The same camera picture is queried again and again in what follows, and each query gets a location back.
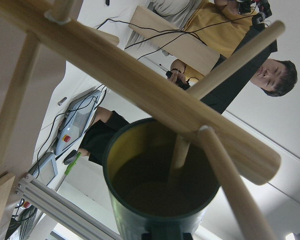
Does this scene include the dark blue mug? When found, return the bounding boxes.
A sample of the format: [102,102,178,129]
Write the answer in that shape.
[102,118,220,240]

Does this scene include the black computer mouse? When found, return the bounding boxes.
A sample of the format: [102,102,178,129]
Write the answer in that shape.
[63,150,78,165]

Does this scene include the person in yellow shirt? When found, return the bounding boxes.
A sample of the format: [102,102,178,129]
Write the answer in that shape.
[169,0,256,81]

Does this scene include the seated person in black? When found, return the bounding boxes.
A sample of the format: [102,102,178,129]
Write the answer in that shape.
[77,39,298,166]

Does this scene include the blue teach pendant tablet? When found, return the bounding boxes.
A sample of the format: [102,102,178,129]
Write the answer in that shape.
[53,89,101,156]
[28,152,58,186]

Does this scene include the aluminium frame post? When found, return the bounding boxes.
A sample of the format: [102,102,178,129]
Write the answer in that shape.
[17,174,121,240]

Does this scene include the black keyboard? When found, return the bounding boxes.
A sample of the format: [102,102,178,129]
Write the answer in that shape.
[4,205,38,240]

